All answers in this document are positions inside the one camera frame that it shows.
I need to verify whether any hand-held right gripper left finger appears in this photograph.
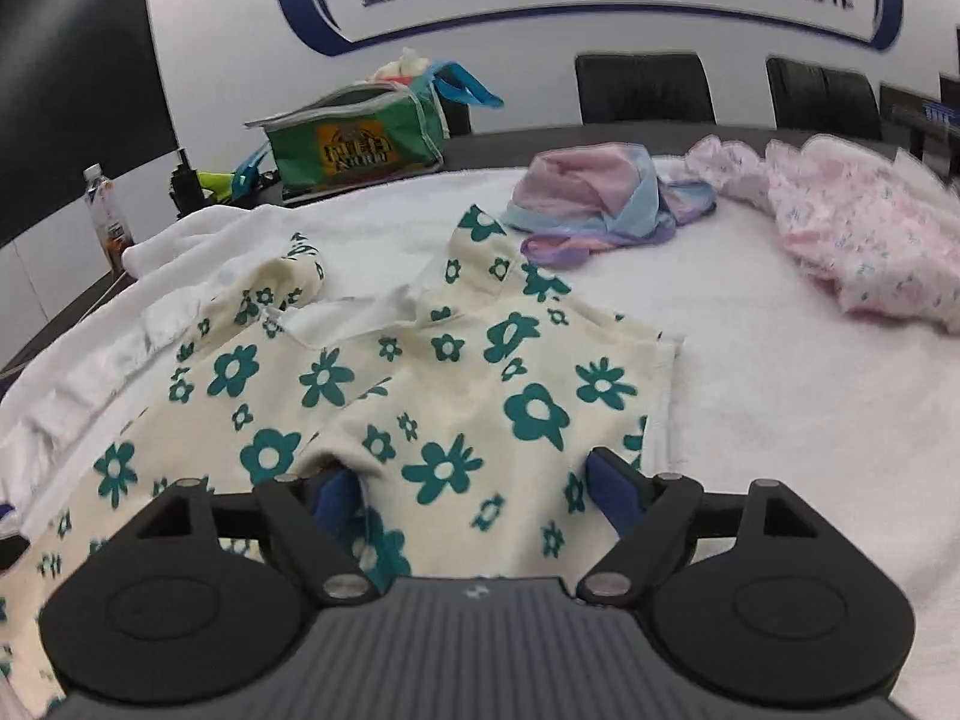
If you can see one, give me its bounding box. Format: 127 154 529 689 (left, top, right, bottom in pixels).
131 467 380 607

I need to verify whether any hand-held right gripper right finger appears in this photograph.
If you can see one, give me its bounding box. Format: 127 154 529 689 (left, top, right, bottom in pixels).
576 448 826 605

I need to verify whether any cream green-flowered garment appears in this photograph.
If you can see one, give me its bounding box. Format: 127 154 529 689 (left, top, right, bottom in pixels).
0 204 685 720

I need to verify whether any white fluffy towel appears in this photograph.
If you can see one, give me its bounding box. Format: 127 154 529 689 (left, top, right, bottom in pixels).
0 157 960 720

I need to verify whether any pink and blue garment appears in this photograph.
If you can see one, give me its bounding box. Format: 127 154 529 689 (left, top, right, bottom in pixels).
500 142 717 271

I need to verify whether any drink bottle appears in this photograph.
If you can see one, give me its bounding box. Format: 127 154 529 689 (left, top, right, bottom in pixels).
82 163 130 275

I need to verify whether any black radios holder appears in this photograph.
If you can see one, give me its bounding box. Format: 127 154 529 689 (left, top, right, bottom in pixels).
171 148 205 207

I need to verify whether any pink floral garment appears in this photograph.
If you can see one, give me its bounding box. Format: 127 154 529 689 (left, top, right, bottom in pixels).
686 133 960 335

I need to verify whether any green zip bag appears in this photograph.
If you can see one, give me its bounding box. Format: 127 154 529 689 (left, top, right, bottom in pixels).
231 58 505 200

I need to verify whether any black office chair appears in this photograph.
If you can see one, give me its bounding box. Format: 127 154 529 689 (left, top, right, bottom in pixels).
765 56 883 142
574 52 717 126

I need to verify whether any cream cloth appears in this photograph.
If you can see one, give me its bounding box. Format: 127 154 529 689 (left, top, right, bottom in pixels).
369 47 433 83

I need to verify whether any white cable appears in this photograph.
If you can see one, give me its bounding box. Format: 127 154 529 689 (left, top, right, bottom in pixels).
0 274 130 383

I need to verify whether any black wall screen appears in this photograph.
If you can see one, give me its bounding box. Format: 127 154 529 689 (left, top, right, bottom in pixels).
0 0 181 249

